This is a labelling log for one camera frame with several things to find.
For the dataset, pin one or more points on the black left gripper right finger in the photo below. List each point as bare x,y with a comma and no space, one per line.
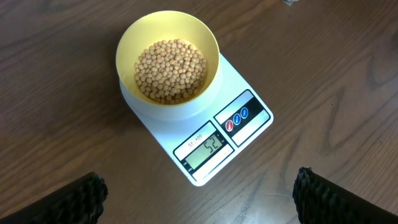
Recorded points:
319,201

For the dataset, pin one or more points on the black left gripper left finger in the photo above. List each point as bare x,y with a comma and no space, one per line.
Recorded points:
79,202

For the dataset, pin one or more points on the white digital kitchen scale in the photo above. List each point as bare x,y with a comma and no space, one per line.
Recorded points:
201,137

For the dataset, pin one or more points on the soybeans in yellow bowl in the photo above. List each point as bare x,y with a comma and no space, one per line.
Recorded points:
171,72

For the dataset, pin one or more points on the pale yellow bowl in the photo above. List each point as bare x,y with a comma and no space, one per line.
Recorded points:
166,25

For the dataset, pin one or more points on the clear plastic container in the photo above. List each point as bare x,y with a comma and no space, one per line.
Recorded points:
290,2

